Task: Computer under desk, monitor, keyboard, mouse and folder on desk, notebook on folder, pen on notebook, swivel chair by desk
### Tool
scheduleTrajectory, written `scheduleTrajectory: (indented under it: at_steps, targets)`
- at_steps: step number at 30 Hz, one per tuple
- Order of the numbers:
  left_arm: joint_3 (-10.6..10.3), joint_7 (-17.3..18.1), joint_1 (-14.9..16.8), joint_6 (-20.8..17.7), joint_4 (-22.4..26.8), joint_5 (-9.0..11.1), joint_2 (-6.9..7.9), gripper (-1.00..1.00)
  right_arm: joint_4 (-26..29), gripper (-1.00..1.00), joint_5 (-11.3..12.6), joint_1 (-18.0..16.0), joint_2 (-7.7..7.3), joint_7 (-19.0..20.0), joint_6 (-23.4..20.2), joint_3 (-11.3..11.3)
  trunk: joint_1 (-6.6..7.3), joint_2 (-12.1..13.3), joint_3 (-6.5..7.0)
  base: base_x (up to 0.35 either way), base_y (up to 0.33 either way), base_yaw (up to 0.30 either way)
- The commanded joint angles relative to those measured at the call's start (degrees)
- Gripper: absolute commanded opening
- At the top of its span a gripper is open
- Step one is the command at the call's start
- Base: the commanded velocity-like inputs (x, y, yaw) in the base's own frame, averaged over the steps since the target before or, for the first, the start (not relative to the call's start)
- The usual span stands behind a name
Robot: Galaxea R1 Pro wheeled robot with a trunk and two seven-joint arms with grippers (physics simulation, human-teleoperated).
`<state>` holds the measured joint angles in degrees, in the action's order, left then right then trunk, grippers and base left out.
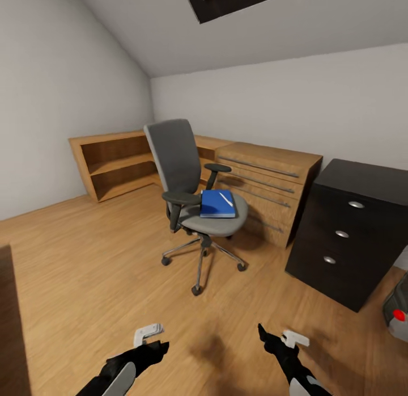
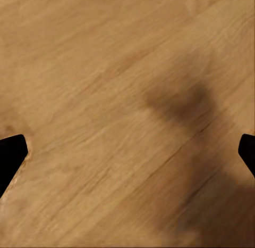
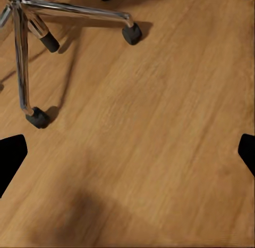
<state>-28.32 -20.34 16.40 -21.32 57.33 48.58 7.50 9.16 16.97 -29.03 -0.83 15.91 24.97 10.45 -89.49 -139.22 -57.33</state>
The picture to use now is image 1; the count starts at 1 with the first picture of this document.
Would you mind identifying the folder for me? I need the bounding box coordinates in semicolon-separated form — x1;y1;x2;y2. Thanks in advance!
199;190;235;217

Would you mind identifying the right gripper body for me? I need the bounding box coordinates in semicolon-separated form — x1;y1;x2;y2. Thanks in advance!
264;332;300;370

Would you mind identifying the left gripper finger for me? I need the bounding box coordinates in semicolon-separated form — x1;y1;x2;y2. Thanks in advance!
160;342;169;356

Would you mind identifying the swivel chair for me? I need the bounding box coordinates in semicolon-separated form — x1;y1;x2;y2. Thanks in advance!
143;119;248;296

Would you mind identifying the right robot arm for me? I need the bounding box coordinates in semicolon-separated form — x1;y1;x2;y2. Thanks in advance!
258;323;331;396

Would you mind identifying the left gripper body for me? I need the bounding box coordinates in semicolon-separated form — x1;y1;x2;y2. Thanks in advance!
134;340;163;374

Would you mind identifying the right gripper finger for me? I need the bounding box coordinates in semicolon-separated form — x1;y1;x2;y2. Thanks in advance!
258;323;269;341

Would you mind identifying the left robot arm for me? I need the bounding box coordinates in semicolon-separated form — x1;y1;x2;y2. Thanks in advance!
76;323;169;396

